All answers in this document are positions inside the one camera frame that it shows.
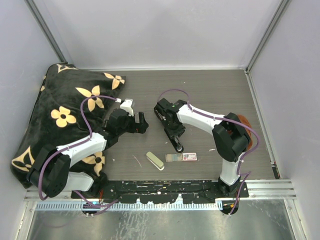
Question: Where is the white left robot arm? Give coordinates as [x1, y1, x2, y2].
[26, 98, 149, 200]

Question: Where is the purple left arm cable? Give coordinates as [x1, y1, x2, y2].
[37, 95, 123, 206]

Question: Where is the black stapler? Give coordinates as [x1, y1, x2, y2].
[163, 120, 186, 153]

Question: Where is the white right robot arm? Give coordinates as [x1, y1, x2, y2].
[154, 98, 251, 197]

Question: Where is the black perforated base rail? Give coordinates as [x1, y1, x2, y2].
[81, 180, 239, 204]

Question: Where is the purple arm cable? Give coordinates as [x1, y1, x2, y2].
[157, 89, 261, 206]
[37, 95, 123, 206]

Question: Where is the red white staple box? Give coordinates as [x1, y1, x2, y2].
[165, 152, 198, 163]

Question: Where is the black floral cushion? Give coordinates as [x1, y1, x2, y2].
[10, 62, 127, 189]

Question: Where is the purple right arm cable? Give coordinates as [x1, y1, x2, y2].
[157, 89, 261, 206]

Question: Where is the orange brown cloth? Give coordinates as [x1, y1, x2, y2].
[237, 114, 252, 128]

